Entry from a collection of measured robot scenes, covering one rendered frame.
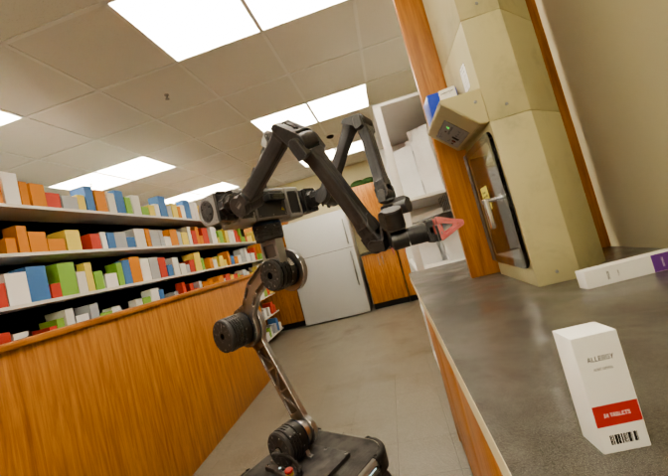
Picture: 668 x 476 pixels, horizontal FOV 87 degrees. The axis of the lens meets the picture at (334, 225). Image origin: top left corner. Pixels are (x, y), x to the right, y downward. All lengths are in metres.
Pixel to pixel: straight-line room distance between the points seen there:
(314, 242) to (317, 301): 1.00
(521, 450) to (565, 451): 0.04
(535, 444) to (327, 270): 5.66
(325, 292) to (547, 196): 5.22
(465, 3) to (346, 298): 5.26
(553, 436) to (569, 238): 0.73
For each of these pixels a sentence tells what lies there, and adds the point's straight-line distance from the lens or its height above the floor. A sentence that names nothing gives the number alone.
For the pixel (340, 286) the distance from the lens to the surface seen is 6.02.
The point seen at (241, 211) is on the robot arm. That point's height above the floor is 1.40.
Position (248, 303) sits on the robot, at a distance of 1.99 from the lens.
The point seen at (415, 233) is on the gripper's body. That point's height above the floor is 1.16.
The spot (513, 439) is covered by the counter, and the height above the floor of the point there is 0.94.
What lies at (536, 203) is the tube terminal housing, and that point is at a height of 1.16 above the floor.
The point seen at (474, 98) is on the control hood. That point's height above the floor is 1.48.
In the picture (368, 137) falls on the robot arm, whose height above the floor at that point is 1.62.
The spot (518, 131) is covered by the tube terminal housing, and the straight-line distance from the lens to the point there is 1.12.
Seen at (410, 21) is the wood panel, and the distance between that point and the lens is 1.63.
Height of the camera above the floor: 1.18
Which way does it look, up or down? 4 degrees up
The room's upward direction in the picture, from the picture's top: 15 degrees counter-clockwise
